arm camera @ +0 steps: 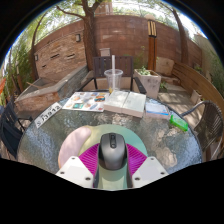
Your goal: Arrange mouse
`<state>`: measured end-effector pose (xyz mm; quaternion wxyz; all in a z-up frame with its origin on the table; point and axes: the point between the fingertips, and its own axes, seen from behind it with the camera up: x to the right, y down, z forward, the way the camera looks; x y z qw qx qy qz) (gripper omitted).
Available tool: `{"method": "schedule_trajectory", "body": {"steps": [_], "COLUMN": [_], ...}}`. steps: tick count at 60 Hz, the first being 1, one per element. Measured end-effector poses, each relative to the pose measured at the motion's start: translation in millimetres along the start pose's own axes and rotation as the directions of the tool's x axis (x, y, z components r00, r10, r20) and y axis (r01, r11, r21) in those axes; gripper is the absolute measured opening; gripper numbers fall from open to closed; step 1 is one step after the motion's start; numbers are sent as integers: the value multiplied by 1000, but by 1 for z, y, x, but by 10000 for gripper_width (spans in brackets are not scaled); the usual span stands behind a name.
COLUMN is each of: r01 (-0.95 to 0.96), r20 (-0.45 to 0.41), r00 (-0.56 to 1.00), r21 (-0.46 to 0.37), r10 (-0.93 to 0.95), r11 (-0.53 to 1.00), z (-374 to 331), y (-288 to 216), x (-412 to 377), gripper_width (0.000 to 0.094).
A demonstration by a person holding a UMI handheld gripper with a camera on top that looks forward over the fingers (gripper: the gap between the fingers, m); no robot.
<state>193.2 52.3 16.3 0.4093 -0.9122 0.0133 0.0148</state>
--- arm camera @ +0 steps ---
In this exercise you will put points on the dark wooden slatted chair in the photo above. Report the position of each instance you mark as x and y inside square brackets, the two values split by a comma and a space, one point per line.
[126, 65]

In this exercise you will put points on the forked tree trunk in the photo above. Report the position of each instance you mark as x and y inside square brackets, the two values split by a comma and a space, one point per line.
[89, 36]

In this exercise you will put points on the slim tree trunk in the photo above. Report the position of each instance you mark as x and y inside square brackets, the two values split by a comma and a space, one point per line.
[182, 40]

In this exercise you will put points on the square concrete planter with plant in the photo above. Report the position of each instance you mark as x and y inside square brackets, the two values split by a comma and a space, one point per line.
[148, 83]

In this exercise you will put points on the grey utility box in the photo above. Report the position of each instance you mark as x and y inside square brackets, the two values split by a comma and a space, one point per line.
[105, 52]

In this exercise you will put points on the thin blue book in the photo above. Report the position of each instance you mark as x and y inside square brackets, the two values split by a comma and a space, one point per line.
[157, 109]

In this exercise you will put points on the raised stone planter bed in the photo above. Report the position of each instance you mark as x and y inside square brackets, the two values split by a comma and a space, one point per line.
[43, 90]

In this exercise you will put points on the white licence plate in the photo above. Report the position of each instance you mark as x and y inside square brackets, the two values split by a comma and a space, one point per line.
[48, 115]

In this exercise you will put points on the clear plastic cup with straw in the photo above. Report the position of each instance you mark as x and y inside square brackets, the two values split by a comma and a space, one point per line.
[113, 80]

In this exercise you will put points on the round green pink mouse pad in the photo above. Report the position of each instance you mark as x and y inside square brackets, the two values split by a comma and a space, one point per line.
[75, 141]

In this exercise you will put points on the dark wicker metal armchair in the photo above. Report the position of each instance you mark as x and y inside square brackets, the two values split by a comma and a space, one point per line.
[213, 126]

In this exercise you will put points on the green plastic case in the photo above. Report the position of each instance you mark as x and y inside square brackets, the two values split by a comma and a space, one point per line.
[179, 123]

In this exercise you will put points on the grey black computer mouse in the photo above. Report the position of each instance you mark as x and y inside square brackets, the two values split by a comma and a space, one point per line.
[113, 153]

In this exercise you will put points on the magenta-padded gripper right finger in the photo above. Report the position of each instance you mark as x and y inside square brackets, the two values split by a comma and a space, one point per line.
[150, 168]

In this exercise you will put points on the tan stone block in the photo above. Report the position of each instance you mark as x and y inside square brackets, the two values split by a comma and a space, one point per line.
[165, 66]

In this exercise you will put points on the colourful sticker sheet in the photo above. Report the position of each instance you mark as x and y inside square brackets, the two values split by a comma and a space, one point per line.
[85, 101]

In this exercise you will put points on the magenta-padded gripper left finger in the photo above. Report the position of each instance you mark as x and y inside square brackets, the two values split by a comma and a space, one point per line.
[74, 168]

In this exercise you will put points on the wall-mounted outdoor lamp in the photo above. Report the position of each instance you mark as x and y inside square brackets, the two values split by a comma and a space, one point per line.
[78, 37]

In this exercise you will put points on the thick white book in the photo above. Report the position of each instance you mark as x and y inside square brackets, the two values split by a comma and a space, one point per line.
[126, 102]

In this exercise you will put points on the wooden garden lamp post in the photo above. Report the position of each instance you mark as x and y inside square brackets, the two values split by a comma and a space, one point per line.
[152, 46]

